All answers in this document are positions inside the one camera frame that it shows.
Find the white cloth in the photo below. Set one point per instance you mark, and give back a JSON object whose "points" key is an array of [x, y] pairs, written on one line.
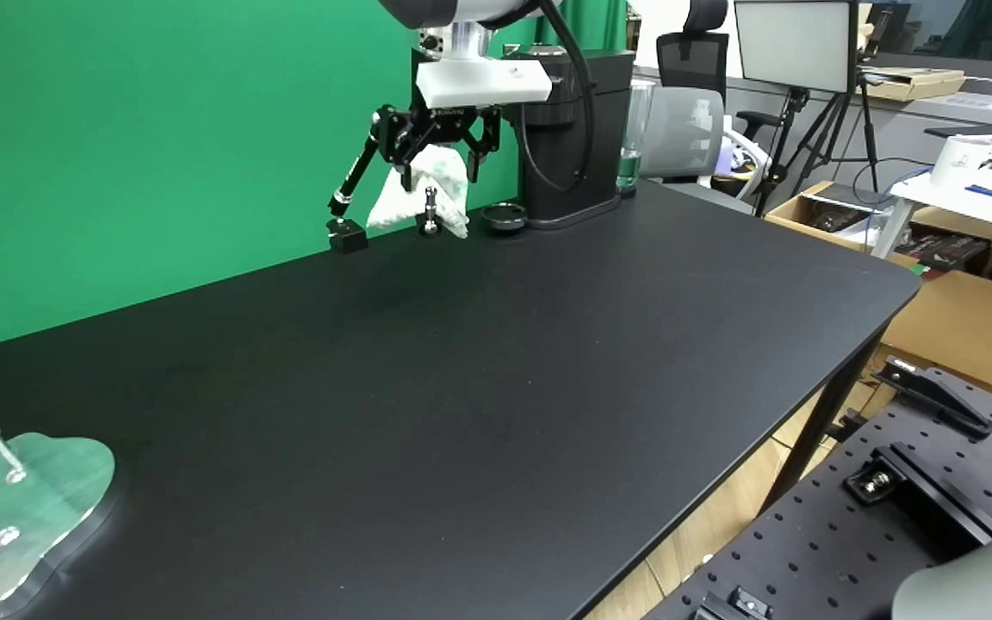
{"points": [[439, 184]]}

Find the black clamp block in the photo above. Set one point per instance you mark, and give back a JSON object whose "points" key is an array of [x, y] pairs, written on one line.
{"points": [[922, 493]]}

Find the white board panel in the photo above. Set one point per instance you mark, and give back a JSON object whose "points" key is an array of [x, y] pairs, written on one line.
{"points": [[793, 43]]}

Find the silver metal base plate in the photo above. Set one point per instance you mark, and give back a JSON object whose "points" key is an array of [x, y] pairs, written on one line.
{"points": [[26, 502]]}

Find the green can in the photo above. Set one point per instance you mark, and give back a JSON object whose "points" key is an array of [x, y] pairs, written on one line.
{"points": [[630, 168]]}

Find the black angled bracket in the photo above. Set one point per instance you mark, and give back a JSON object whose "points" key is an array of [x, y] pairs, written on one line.
{"points": [[940, 397]]}

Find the black perforated breadboard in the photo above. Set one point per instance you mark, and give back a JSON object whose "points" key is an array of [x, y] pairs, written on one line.
{"points": [[818, 553]]}

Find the long silver bolt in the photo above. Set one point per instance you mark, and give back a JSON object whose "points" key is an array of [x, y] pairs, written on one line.
{"points": [[2, 454]]}

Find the open cardboard box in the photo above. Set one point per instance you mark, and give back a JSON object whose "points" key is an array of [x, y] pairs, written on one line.
{"points": [[829, 212]]}

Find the white side table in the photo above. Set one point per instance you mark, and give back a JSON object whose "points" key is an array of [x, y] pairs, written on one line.
{"points": [[965, 207]]}

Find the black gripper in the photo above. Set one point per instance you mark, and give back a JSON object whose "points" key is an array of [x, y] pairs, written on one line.
{"points": [[448, 125]]}

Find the grey mesh office chair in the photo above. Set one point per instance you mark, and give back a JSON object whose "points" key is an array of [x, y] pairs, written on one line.
{"points": [[679, 127]]}

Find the tall black machine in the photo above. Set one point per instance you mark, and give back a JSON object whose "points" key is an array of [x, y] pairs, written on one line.
{"points": [[605, 133]]}

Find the grey rounded cover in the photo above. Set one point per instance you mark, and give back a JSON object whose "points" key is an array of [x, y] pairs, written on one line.
{"points": [[979, 585]]}

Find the green backdrop screen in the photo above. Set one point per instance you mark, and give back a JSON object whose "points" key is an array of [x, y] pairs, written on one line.
{"points": [[174, 138]]}

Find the green curtain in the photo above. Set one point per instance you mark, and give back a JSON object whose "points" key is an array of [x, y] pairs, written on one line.
{"points": [[600, 21]]}

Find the closed cardboard box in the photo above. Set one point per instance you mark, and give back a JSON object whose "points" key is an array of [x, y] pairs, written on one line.
{"points": [[965, 328]]}

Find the flat cardboard box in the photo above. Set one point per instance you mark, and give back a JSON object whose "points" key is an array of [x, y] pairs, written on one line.
{"points": [[914, 83]]}

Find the black tripod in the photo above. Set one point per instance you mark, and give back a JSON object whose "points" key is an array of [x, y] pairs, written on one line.
{"points": [[824, 133]]}

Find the black office chair with headrest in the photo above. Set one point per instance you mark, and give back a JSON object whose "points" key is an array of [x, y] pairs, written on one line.
{"points": [[693, 55]]}

